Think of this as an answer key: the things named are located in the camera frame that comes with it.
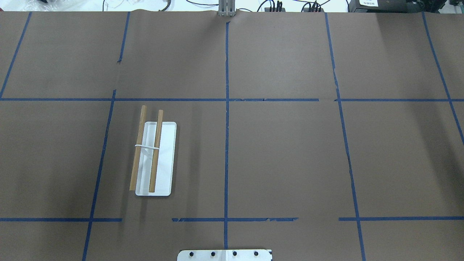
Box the white rack base tray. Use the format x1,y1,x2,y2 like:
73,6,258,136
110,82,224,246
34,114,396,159
135,121,177,197

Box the aluminium frame post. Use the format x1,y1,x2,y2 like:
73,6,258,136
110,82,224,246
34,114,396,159
218,0,236,17

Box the wooden rack bar inner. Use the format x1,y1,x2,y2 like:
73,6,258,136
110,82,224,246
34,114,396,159
149,109,164,193

